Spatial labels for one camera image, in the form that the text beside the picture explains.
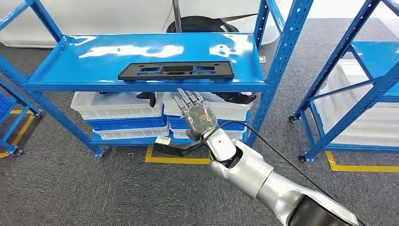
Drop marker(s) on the white floor outlet plate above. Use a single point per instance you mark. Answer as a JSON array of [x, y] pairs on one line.
[[261, 59]]

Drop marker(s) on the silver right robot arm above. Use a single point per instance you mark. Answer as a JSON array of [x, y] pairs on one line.
[[249, 171]]

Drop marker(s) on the black curved plastic part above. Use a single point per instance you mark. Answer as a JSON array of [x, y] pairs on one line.
[[149, 96], [237, 98]]

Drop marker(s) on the silver metal pole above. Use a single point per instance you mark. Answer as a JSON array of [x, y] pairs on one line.
[[177, 15]]

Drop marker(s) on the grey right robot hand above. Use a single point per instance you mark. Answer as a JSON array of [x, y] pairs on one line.
[[198, 115]]

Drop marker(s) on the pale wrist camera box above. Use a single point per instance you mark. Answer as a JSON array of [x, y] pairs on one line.
[[162, 140]]

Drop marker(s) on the black plastic panel part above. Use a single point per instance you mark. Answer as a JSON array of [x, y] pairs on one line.
[[129, 73]]

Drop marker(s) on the black car wheel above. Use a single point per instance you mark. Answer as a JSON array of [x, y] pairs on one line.
[[199, 25]]

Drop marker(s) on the white car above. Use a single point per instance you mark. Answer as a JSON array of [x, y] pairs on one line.
[[93, 15]]

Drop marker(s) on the black camera bracket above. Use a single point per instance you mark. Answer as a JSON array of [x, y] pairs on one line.
[[177, 151]]

